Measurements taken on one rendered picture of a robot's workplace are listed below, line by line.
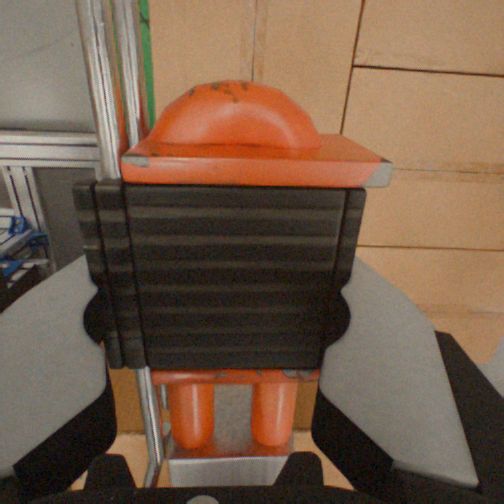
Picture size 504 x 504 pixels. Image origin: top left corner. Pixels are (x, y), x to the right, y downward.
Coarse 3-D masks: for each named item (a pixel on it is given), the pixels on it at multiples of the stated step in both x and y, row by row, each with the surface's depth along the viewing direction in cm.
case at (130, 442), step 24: (120, 384) 43; (216, 384) 44; (240, 384) 44; (312, 384) 44; (120, 408) 40; (312, 408) 41; (120, 432) 37; (144, 432) 37; (144, 456) 39; (168, 480) 41; (336, 480) 43
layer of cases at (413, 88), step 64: (192, 0) 63; (256, 0) 64; (320, 0) 64; (384, 0) 64; (448, 0) 65; (192, 64) 68; (256, 64) 68; (320, 64) 69; (384, 64) 69; (448, 64) 70; (320, 128) 74; (384, 128) 75; (448, 128) 76; (384, 192) 82; (448, 192) 82; (384, 256) 89; (448, 256) 90; (448, 320) 100
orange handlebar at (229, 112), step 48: (192, 96) 10; (240, 96) 10; (288, 96) 11; (192, 144) 10; (240, 144) 10; (288, 144) 10; (192, 384) 15; (288, 384) 15; (192, 432) 16; (288, 432) 17
